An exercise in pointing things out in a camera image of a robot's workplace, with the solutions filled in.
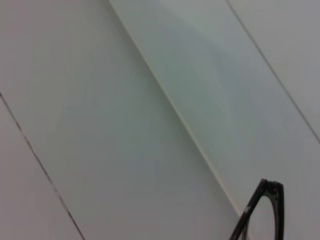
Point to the black glasses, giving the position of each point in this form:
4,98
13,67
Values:
270,186

